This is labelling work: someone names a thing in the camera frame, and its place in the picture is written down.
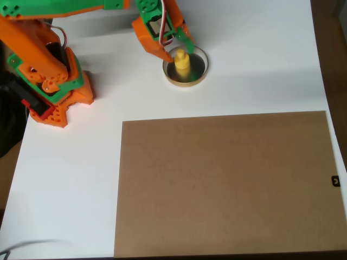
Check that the orange gripper black servo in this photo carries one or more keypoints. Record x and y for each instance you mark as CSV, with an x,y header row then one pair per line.
x,y
148,43

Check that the small yellow plastic piece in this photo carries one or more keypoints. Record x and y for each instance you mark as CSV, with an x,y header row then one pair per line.
x,y
182,63

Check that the green orange robot arm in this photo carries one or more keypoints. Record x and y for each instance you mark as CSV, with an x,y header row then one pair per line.
x,y
32,46

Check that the round dish dark inside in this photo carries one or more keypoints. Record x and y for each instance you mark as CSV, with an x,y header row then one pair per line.
x,y
199,71

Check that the white table sheet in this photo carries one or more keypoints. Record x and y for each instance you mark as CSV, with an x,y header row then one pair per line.
x,y
244,27

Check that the red black clamp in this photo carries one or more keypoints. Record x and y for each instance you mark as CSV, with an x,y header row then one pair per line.
x,y
40,109

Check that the brown rectangular board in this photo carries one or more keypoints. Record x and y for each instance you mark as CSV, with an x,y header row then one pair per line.
x,y
230,184

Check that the small black tag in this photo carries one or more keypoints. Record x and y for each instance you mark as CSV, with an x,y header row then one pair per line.
x,y
335,181

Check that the orange robot base mount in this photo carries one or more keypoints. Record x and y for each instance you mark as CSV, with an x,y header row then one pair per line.
x,y
59,116

